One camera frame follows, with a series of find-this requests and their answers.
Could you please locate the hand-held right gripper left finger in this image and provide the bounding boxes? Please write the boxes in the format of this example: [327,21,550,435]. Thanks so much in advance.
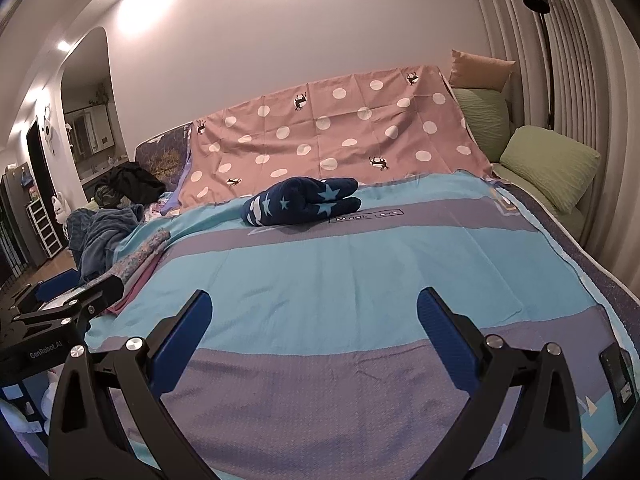
[47,289,221,480]

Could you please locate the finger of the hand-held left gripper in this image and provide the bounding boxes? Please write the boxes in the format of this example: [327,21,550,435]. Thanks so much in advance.
[15,275,125,333]
[10,267,81,313]

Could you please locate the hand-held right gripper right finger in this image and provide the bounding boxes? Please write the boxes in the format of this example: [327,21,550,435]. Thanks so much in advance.
[416,287,596,480]

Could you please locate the navy fleece star print robe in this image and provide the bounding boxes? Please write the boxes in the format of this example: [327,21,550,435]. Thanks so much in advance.
[241,176,362,227]

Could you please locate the dark clothes pile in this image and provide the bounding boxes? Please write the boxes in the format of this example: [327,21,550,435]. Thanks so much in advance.
[94,160,166,208]

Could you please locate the pink folded cloth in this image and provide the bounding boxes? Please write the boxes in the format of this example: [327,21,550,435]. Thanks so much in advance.
[107,255,166,316]

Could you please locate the white shelf rack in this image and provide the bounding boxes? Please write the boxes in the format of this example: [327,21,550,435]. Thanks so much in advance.
[27,199,65,256]

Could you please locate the white cloth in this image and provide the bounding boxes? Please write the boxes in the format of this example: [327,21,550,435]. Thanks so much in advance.
[0,370,56,436]

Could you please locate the floral folded cloth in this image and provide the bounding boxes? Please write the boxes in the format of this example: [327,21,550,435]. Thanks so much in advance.
[100,227,173,291]

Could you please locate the teal blanket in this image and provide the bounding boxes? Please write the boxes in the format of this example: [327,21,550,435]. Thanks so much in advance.
[67,204,146,281]

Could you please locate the dark tall cabinet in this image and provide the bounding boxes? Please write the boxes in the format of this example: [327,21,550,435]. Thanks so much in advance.
[0,162,36,281]

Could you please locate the white toy figure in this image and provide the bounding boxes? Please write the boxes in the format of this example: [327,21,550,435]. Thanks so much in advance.
[52,191,70,226]

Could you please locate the blue and purple bedspread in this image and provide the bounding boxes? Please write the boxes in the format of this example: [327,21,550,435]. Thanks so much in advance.
[82,170,636,480]

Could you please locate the dark doorway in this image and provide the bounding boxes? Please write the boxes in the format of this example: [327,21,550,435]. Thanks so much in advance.
[26,117,53,196]

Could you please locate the tree print dark cloth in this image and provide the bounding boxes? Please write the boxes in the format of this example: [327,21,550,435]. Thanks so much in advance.
[135,120,193,193]

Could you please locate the mirror cabinet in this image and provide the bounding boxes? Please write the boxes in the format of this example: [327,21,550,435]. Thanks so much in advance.
[64,102,115,161]

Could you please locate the dark purple mattress cover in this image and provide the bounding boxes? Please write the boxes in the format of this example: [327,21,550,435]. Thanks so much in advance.
[505,180,640,361]

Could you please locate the black phone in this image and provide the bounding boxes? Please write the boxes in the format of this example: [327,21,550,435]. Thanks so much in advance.
[599,345,638,423]

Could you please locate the large green pillow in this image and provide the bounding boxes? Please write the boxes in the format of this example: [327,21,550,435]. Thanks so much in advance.
[500,126,601,213]

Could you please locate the green ribbed pillow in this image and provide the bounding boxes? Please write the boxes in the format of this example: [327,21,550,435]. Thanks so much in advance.
[452,88,511,161]

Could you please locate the pink polka dot sheet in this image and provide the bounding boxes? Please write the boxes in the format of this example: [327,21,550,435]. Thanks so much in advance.
[177,64,493,208]

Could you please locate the orange pillow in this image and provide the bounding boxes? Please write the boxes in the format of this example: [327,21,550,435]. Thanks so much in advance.
[448,50,516,93]

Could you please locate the beige pleated curtain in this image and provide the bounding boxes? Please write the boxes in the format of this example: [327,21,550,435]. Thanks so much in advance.
[465,0,640,306]

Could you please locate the white wall clock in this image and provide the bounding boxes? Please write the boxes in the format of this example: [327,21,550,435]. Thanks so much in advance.
[40,105,57,156]

